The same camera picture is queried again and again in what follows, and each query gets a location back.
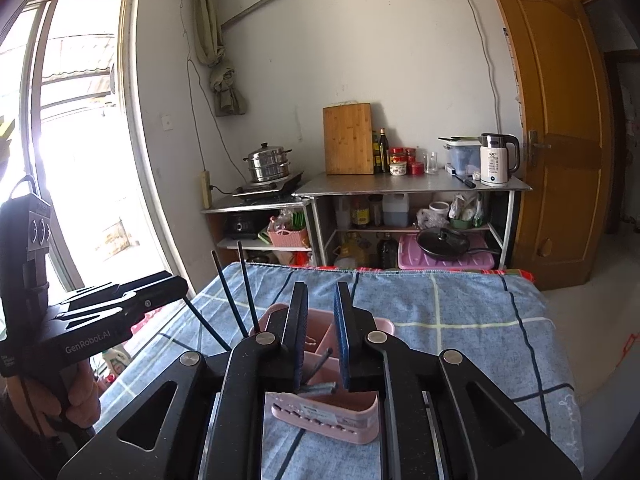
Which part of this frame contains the bamboo cutting board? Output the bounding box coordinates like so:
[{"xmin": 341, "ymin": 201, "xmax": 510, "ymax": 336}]
[{"xmin": 322, "ymin": 102, "xmax": 376, "ymax": 176}]

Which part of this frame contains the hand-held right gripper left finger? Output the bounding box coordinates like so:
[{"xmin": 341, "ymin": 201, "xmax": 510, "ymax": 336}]
[{"xmin": 57, "ymin": 282, "xmax": 311, "ymax": 480}]

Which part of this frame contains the white wall cable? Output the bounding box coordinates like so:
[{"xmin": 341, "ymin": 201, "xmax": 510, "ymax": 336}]
[{"xmin": 452, "ymin": 0, "xmax": 503, "ymax": 136}]

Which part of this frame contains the pink woven basket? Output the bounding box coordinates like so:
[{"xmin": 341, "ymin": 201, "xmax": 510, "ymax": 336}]
[{"xmin": 267, "ymin": 225, "xmax": 308, "ymax": 251}]

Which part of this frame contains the black wall cable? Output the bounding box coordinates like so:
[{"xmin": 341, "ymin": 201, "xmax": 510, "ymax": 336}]
[{"xmin": 185, "ymin": 35, "xmax": 236, "ymax": 193}]

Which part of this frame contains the blue plaid tablecloth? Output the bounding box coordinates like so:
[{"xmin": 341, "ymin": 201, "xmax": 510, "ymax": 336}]
[{"xmin": 95, "ymin": 262, "xmax": 583, "ymax": 480}]

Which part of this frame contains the person's left hand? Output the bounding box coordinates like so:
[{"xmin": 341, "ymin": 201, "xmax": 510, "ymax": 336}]
[{"xmin": 6, "ymin": 359, "xmax": 103, "ymax": 435}]

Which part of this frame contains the brown sauce bottle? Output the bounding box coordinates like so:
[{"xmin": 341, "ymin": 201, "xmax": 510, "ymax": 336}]
[{"xmin": 350, "ymin": 197, "xmax": 371, "ymax": 228}]

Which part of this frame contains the steel kitchen table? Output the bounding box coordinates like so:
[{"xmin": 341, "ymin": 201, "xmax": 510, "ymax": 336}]
[{"xmin": 291, "ymin": 172, "xmax": 533, "ymax": 269}]

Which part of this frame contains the white plastic jug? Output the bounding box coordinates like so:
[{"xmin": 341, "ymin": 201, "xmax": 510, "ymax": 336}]
[{"xmin": 382, "ymin": 194, "xmax": 411, "ymax": 227}]

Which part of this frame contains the grey wall pipe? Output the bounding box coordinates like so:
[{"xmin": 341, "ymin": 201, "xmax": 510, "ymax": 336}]
[{"xmin": 221, "ymin": 0, "xmax": 331, "ymax": 28}]

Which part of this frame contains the pink storage bin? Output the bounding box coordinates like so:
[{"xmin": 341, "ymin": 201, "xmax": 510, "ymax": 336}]
[{"xmin": 397, "ymin": 234, "xmax": 496, "ymax": 271}]

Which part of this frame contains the white sliding door frame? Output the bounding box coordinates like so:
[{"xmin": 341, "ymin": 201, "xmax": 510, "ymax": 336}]
[{"xmin": 0, "ymin": 0, "xmax": 183, "ymax": 293}]

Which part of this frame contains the wooden door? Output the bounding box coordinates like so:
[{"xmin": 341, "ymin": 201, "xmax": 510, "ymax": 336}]
[{"xmin": 482, "ymin": 0, "xmax": 616, "ymax": 286}]

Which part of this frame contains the white electric kettle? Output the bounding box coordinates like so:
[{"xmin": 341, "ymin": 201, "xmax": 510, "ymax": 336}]
[{"xmin": 480, "ymin": 133, "xmax": 521, "ymax": 187}]

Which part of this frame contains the bunch of plastic bags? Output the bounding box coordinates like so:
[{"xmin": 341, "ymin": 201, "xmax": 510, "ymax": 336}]
[{"xmin": 447, "ymin": 195, "xmax": 487, "ymax": 229}]

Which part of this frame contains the pink plastic utensil basket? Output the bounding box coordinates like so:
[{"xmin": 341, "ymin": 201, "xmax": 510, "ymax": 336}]
[{"xmin": 250, "ymin": 302, "xmax": 397, "ymax": 444}]

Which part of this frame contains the black frying pan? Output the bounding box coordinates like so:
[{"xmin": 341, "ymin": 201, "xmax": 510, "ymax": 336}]
[{"xmin": 416, "ymin": 226, "xmax": 501, "ymax": 261}]

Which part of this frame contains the steel steamer pot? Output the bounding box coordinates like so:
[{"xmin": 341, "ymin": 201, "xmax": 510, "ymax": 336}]
[{"xmin": 243, "ymin": 142, "xmax": 293, "ymax": 183}]

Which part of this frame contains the beige curtain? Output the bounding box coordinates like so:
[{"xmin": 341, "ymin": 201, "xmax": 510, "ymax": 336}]
[{"xmin": 192, "ymin": 0, "xmax": 249, "ymax": 117}]

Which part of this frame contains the large dark glass bottle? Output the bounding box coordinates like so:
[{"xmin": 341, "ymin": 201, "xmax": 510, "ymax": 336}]
[{"xmin": 376, "ymin": 232, "xmax": 399, "ymax": 268}]

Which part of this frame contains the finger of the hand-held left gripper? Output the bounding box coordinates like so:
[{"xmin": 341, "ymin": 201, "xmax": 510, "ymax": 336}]
[
  {"xmin": 54, "ymin": 293, "xmax": 188, "ymax": 334},
  {"xmin": 69, "ymin": 271, "xmax": 191, "ymax": 308}
]

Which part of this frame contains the black chopstick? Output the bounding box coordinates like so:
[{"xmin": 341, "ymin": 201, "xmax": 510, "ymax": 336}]
[
  {"xmin": 210, "ymin": 250, "xmax": 237, "ymax": 352},
  {"xmin": 236, "ymin": 240, "xmax": 261, "ymax": 336},
  {"xmin": 181, "ymin": 295, "xmax": 231, "ymax": 356}
]

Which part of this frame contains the water filter pitcher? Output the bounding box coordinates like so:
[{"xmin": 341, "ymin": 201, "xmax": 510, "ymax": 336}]
[{"xmin": 439, "ymin": 136, "xmax": 482, "ymax": 176}]

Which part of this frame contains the low steel shelf table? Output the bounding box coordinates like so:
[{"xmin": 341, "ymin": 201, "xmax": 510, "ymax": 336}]
[{"xmin": 201, "ymin": 195, "xmax": 321, "ymax": 266}]

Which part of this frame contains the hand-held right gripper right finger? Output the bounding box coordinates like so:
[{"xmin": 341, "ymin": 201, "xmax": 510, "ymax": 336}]
[{"xmin": 334, "ymin": 281, "xmax": 583, "ymax": 480}]

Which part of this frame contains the red patterned under cloth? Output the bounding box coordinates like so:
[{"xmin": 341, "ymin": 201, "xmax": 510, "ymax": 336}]
[{"xmin": 352, "ymin": 266, "xmax": 535, "ymax": 282}]

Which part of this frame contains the black induction cooker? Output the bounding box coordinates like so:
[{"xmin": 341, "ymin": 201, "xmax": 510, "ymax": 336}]
[{"xmin": 232, "ymin": 171, "xmax": 306, "ymax": 200}]

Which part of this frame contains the yellow oil bottle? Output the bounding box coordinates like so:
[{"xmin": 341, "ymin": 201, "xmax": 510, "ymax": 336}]
[{"xmin": 334, "ymin": 242, "xmax": 371, "ymax": 268}]

